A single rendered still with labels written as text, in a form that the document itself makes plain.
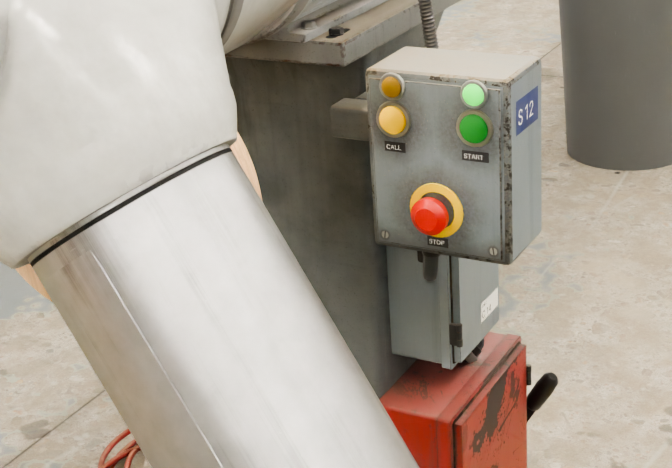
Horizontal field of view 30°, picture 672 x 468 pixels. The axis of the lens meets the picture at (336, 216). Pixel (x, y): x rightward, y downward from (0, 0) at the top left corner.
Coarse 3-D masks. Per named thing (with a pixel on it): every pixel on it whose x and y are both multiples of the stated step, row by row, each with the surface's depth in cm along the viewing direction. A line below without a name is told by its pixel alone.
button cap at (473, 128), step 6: (474, 114) 124; (462, 120) 125; (468, 120) 124; (474, 120) 124; (480, 120) 124; (462, 126) 125; (468, 126) 125; (474, 126) 124; (480, 126) 124; (486, 126) 124; (462, 132) 125; (468, 132) 125; (474, 132) 125; (480, 132) 124; (486, 132) 124; (468, 138) 125; (474, 138) 125; (480, 138) 125
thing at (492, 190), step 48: (432, 48) 135; (432, 96) 126; (528, 96) 127; (384, 144) 131; (432, 144) 128; (480, 144) 125; (528, 144) 129; (384, 192) 133; (432, 192) 130; (480, 192) 127; (528, 192) 131; (384, 240) 135; (432, 240) 132; (480, 240) 130; (528, 240) 133
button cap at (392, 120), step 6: (384, 108) 129; (390, 108) 128; (396, 108) 128; (384, 114) 129; (390, 114) 129; (396, 114) 128; (402, 114) 128; (384, 120) 129; (390, 120) 129; (396, 120) 128; (402, 120) 128; (384, 126) 129; (390, 126) 129; (396, 126) 129; (402, 126) 128; (390, 132) 129; (396, 132) 129
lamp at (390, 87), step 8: (392, 72) 127; (384, 80) 128; (392, 80) 127; (400, 80) 127; (384, 88) 128; (392, 88) 127; (400, 88) 127; (384, 96) 128; (392, 96) 128; (400, 96) 128
